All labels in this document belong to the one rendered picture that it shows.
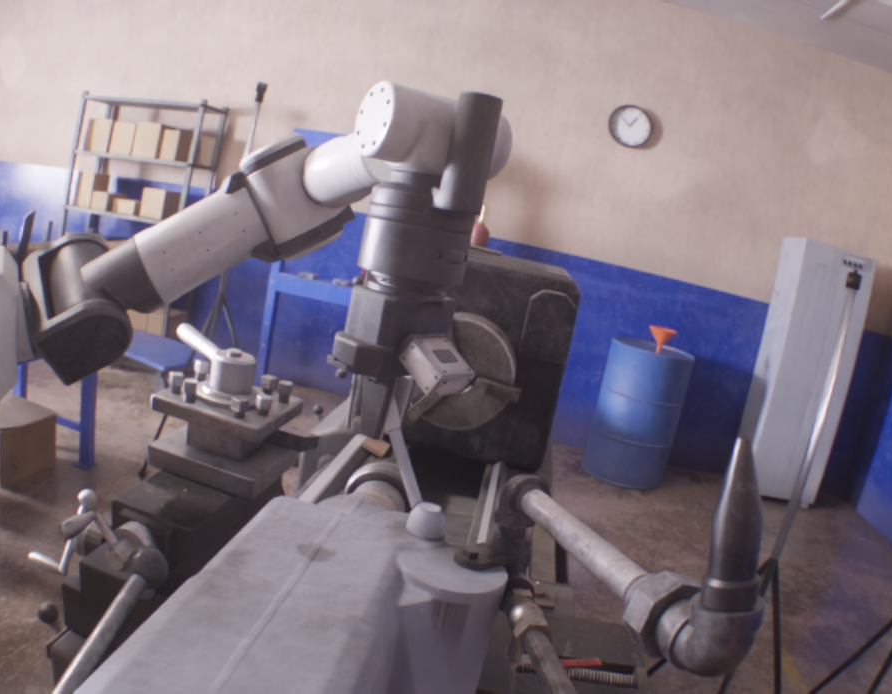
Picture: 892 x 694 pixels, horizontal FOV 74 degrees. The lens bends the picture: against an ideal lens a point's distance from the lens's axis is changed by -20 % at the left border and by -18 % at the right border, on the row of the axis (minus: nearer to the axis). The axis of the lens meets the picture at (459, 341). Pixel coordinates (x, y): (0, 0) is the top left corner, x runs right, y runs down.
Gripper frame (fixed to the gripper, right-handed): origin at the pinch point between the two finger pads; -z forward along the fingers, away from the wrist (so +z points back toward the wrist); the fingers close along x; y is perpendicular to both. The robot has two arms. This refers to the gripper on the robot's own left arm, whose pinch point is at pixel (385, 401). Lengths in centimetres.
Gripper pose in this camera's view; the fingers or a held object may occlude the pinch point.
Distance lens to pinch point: 61.6
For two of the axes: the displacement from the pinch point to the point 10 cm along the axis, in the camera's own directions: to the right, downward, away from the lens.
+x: -5.9, 0.2, -8.1
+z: 2.0, -9.7, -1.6
